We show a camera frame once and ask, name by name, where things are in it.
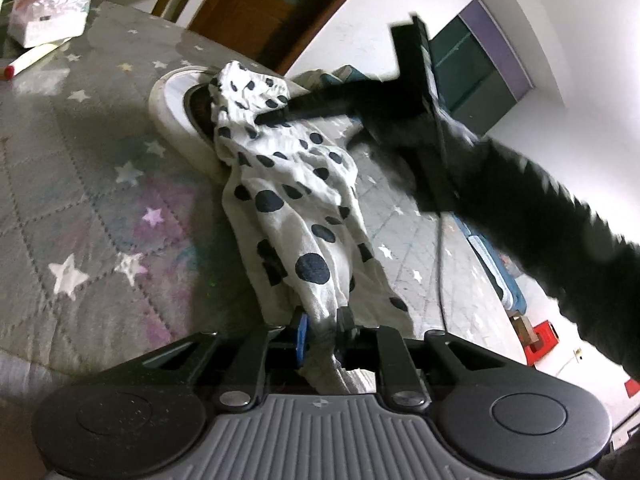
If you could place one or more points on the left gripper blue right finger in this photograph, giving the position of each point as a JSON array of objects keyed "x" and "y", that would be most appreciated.
[{"x": 382, "y": 351}]

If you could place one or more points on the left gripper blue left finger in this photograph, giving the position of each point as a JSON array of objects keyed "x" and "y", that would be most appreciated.
[{"x": 257, "y": 364}]

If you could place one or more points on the white polka dot garment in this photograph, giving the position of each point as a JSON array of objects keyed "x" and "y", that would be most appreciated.
[{"x": 291, "y": 201}]

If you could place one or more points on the black sleeved right forearm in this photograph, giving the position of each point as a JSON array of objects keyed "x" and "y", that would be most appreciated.
[{"x": 560, "y": 242}]

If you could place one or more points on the green framed window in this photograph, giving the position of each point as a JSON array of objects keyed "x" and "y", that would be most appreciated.
[{"x": 480, "y": 77}]

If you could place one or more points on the blue corner sofa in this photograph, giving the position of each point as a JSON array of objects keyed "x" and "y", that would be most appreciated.
[{"x": 494, "y": 263}]

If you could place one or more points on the grey star tablecloth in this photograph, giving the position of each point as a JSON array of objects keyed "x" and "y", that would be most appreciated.
[{"x": 112, "y": 244}]

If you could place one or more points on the brown wooden door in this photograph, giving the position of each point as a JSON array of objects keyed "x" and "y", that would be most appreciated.
[{"x": 272, "y": 33}]

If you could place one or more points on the round induction cooktop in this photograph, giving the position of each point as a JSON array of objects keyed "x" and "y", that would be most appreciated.
[{"x": 169, "y": 110}]

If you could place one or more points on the white red marker pen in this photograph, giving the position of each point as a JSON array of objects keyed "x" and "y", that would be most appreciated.
[{"x": 29, "y": 58}]

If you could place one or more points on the pink tissue pack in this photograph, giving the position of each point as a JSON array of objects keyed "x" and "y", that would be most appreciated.
[{"x": 35, "y": 22}]

